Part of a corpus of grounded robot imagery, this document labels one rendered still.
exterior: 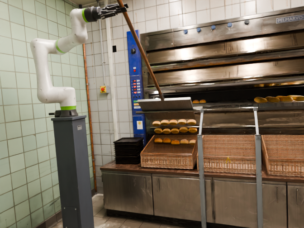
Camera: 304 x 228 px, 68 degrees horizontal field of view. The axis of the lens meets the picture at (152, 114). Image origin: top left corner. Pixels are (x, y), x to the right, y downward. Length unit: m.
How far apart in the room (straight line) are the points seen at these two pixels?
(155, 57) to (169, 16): 0.49
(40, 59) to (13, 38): 0.61
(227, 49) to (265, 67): 0.43
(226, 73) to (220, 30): 0.48
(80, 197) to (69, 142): 0.46
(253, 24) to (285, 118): 1.03
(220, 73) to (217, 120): 0.52
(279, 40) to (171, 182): 1.79
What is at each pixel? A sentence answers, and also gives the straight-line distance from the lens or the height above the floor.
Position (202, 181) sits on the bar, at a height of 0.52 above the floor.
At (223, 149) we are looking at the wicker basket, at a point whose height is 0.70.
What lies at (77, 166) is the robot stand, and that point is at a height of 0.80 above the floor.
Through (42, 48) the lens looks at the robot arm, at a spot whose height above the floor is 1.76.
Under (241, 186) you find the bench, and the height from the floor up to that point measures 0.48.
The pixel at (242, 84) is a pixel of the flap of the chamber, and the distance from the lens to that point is 2.49.
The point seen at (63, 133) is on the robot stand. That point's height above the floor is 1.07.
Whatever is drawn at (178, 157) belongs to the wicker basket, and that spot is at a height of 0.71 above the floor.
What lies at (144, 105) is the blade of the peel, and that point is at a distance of 2.39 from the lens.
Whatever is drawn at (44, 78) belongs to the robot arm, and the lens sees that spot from 1.97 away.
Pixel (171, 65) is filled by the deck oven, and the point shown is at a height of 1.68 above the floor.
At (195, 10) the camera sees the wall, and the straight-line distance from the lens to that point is 2.83.
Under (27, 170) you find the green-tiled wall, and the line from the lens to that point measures 2.58.
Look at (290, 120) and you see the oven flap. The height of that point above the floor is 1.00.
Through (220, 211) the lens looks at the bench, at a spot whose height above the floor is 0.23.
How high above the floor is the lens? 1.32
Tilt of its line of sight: 4 degrees down
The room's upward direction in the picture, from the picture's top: 4 degrees counter-clockwise
